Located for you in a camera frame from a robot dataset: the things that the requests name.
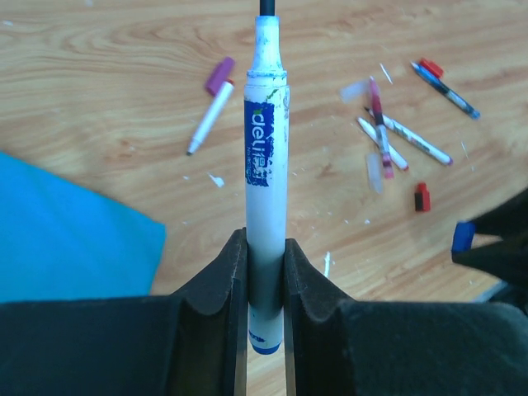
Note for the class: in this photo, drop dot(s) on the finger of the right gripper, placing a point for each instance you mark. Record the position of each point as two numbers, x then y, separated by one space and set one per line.
499 248

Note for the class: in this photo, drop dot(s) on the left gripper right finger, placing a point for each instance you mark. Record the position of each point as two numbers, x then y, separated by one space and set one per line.
336 345

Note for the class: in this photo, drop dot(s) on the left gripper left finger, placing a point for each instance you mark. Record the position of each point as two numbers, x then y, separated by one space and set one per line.
191 342

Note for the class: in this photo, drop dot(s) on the blue marker cap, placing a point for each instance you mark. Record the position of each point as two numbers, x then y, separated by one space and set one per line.
463 237

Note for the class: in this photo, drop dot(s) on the white whiteboard marker purple end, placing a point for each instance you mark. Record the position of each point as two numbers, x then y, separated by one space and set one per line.
418 141

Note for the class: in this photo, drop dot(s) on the white blue deli marker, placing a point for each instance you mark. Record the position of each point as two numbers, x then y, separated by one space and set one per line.
266 150

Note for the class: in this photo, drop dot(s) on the pink transparent gel pen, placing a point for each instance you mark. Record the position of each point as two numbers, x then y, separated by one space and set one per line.
376 108

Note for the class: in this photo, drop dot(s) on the clear pen cap lower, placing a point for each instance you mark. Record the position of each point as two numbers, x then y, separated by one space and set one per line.
374 172

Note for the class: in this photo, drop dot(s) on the clear pen cap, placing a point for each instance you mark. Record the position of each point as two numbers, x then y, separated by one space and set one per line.
354 90
374 172

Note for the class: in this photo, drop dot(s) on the white pen red end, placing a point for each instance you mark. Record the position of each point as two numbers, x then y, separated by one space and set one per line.
385 147

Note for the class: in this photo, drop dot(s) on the blue gel pen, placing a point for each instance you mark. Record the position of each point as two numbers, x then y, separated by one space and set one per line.
445 91

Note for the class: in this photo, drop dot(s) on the red pen cap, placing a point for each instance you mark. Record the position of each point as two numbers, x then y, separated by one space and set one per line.
431 67

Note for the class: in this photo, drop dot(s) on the thin white red-end pen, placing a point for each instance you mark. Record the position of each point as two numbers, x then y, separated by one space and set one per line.
211 115

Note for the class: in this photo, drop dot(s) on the red marker cap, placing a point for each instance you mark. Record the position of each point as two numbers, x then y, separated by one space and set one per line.
422 198

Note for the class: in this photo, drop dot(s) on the teal cloth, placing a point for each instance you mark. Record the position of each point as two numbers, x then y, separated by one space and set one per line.
62 241

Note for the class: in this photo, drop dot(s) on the purple marker cap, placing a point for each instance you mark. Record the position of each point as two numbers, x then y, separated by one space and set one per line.
219 74

